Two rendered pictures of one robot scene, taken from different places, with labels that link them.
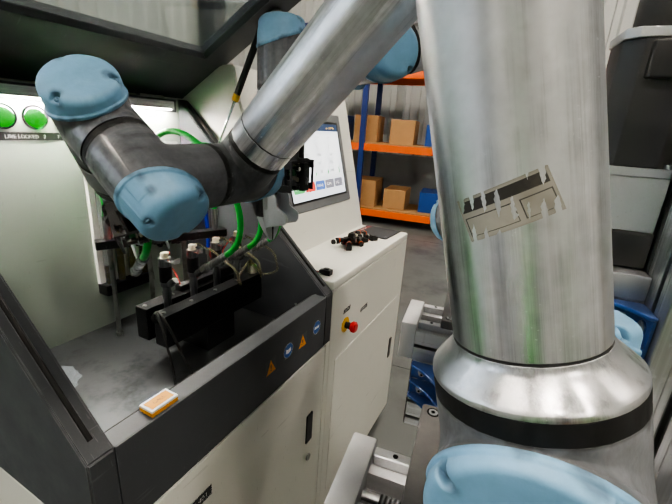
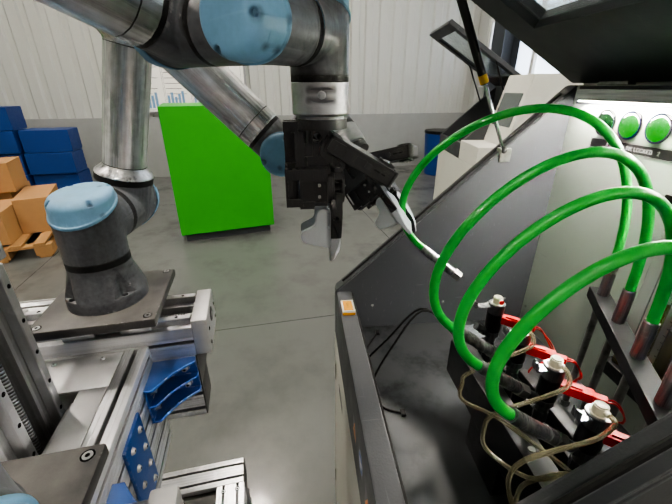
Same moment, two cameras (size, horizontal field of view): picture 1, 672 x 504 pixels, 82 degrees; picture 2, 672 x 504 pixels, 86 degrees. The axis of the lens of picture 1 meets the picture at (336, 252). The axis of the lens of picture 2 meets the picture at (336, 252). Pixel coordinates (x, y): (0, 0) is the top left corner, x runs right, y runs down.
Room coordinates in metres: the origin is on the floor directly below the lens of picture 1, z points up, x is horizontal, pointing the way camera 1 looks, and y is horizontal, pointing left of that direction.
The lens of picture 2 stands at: (1.13, -0.15, 1.44)
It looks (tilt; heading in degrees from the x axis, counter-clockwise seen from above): 24 degrees down; 148
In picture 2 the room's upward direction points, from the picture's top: straight up
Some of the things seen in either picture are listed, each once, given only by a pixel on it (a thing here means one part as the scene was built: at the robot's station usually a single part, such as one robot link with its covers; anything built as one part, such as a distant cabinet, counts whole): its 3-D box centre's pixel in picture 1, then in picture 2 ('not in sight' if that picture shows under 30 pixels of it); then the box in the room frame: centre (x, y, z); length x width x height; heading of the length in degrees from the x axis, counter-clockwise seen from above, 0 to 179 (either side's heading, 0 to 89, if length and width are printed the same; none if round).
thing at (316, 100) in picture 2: not in sight; (320, 101); (0.69, 0.11, 1.43); 0.08 x 0.08 x 0.05
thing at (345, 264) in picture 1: (350, 250); not in sight; (1.38, -0.06, 0.96); 0.70 x 0.22 x 0.03; 154
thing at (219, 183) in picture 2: not in sight; (219, 168); (-2.90, 0.86, 0.65); 0.95 x 0.86 x 1.30; 79
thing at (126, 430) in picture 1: (247, 376); (361, 405); (0.71, 0.18, 0.87); 0.62 x 0.04 x 0.16; 154
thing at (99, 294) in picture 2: not in sight; (103, 275); (0.32, -0.21, 1.09); 0.15 x 0.15 x 0.10
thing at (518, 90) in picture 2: not in sight; (486, 136); (-1.31, 3.18, 1.00); 1.30 x 1.09 x 1.99; 147
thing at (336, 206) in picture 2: not in sight; (334, 208); (0.71, 0.12, 1.29); 0.05 x 0.02 x 0.09; 154
